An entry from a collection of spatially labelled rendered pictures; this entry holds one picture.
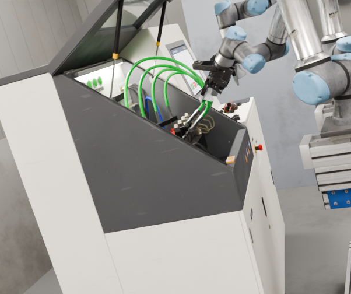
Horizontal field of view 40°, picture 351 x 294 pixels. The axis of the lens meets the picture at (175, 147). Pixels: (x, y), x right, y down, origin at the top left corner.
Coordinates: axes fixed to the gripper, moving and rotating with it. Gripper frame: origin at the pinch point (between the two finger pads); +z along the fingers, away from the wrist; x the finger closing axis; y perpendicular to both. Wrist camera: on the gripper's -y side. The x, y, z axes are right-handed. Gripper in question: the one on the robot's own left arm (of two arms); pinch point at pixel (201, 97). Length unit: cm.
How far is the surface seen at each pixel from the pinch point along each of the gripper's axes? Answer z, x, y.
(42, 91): 6, -41, -51
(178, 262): 41, -49, 27
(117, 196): 29, -47, -7
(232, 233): 20, -39, 39
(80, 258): 60, -59, -9
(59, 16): 126, 181, -184
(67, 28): 137, 185, -176
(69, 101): 4, -40, -40
